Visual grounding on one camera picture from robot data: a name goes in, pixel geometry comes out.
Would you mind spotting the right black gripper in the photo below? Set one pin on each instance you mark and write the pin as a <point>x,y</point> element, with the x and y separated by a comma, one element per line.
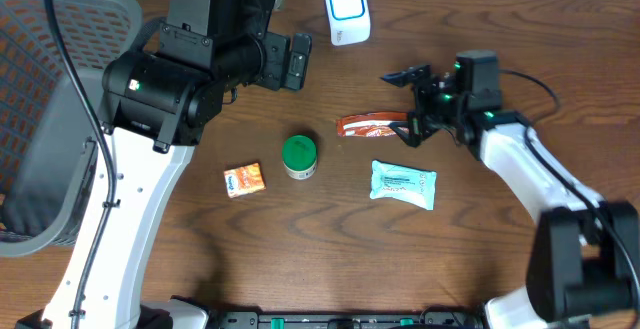
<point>417,129</point>

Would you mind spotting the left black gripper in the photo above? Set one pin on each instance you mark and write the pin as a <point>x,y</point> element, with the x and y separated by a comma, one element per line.
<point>286,69</point>

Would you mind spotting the red orange snack bag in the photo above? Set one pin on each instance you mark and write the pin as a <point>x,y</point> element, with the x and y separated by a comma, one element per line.
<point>376,124</point>

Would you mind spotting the white wet wipes pack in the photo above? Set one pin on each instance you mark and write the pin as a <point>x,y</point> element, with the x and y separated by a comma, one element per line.
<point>409,185</point>

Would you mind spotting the green lid jar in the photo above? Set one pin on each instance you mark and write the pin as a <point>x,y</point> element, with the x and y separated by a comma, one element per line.
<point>299,156</point>

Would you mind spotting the small orange box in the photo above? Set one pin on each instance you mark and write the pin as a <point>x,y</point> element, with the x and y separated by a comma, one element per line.
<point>244,180</point>

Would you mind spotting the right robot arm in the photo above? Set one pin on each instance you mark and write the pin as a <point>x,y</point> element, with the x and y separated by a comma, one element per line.
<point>585,256</point>

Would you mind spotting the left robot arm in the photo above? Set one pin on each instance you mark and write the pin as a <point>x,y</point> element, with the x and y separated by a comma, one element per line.
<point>158,97</point>

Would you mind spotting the grey plastic mesh basket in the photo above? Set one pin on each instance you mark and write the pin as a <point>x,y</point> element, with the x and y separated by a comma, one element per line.
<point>48,150</point>

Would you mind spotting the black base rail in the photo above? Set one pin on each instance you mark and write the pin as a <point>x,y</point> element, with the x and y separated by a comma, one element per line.
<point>438,318</point>

